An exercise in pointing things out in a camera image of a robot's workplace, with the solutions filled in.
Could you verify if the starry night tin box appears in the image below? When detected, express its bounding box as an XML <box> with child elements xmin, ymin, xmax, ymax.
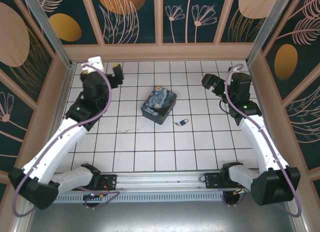
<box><xmin>140</xmin><ymin>86</ymin><xmax>178</xmax><ymax>126</ymax></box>

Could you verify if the grey metal sheet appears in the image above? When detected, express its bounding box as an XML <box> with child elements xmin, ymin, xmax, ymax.
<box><xmin>14</xmin><ymin>189</ymin><xmax>310</xmax><ymax>232</ymax></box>

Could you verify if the aluminium table edge rail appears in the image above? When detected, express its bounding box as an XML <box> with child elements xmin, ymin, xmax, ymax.
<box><xmin>247</xmin><ymin>63</ymin><xmax>287</xmax><ymax>169</ymax></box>
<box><xmin>37</xmin><ymin>63</ymin><xmax>76</xmax><ymax>173</ymax></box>

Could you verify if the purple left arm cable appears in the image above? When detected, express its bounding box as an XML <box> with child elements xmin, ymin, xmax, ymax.
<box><xmin>12</xmin><ymin>63</ymin><xmax>121</xmax><ymax>217</ymax></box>

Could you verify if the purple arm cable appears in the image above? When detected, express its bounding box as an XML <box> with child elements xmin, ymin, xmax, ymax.
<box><xmin>12</xmin><ymin>63</ymin><xmax>121</xmax><ymax>217</ymax></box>
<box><xmin>221</xmin><ymin>63</ymin><xmax>303</xmax><ymax>218</ymax></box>

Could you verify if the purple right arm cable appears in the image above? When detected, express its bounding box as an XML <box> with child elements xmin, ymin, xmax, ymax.
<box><xmin>221</xmin><ymin>63</ymin><xmax>303</xmax><ymax>218</ymax></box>

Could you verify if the aluminium frame post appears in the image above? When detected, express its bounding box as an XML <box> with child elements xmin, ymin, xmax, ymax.
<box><xmin>19</xmin><ymin>0</ymin><xmax>77</xmax><ymax>69</ymax></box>
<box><xmin>245</xmin><ymin>0</ymin><xmax>301</xmax><ymax>65</ymax></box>

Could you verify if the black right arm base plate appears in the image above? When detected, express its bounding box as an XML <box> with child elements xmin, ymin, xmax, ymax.
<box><xmin>204</xmin><ymin>172</ymin><xmax>242</xmax><ymax>191</ymax></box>

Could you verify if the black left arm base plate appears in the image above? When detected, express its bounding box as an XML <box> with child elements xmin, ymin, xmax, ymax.
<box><xmin>96</xmin><ymin>174</ymin><xmax>118</xmax><ymax>192</ymax></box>

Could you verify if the aluminium mounting rail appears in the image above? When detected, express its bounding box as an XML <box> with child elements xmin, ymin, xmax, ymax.
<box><xmin>57</xmin><ymin>169</ymin><xmax>297</xmax><ymax>193</ymax></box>

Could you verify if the grey slotted cable duct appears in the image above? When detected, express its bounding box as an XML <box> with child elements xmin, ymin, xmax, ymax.
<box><xmin>53</xmin><ymin>194</ymin><xmax>226</xmax><ymax>204</ymax></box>

